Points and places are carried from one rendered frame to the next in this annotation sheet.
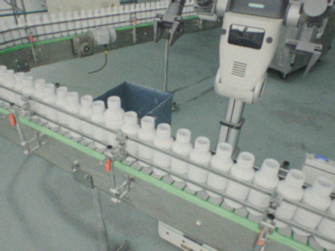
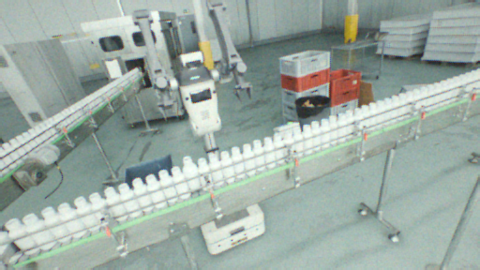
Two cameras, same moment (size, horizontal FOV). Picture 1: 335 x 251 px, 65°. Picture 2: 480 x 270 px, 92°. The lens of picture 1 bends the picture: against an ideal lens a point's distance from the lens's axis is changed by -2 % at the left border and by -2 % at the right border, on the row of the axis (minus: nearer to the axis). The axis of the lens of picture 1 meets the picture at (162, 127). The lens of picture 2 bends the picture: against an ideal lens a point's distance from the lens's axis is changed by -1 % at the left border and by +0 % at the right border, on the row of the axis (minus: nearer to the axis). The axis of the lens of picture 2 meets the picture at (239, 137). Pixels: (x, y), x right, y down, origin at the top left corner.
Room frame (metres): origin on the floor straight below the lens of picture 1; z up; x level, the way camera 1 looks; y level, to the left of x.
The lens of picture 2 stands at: (-0.12, 0.63, 1.75)
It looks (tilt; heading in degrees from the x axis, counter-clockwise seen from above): 28 degrees down; 314
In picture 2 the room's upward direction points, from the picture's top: 9 degrees counter-clockwise
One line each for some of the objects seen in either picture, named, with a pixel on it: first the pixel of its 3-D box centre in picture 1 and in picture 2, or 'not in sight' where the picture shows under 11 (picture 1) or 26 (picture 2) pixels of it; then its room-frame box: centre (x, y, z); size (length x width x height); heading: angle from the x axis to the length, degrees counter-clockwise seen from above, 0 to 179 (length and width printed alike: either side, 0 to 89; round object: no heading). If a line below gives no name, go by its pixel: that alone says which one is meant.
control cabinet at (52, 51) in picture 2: not in sight; (58, 78); (7.66, -0.89, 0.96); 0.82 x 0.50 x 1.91; 133
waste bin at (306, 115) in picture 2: not in sight; (312, 123); (1.10, -2.05, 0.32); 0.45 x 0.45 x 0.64
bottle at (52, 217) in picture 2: (6, 86); (57, 224); (1.00, 0.67, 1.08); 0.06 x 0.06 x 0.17
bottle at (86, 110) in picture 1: (89, 119); (168, 186); (0.77, 0.26, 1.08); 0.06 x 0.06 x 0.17
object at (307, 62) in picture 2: not in sight; (304, 63); (1.45, -2.55, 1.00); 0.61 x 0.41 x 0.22; 68
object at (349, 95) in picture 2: not in sight; (336, 94); (1.20, -3.21, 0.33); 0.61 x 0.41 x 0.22; 64
